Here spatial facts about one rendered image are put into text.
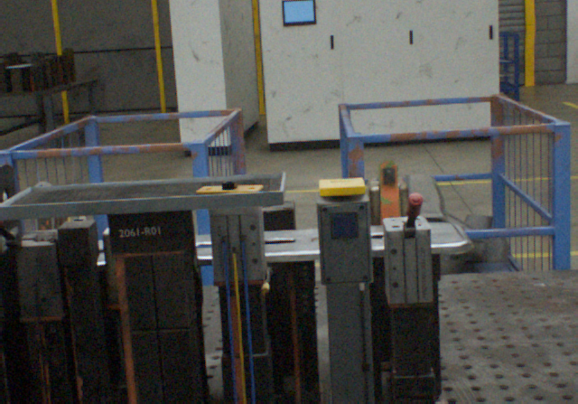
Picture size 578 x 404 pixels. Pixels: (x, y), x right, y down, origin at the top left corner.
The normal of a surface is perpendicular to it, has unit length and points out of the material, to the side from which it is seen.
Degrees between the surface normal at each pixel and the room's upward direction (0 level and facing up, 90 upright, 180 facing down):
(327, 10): 90
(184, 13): 90
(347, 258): 90
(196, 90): 90
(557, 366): 0
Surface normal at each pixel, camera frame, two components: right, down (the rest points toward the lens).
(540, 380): -0.06, -0.98
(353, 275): -0.03, 0.19
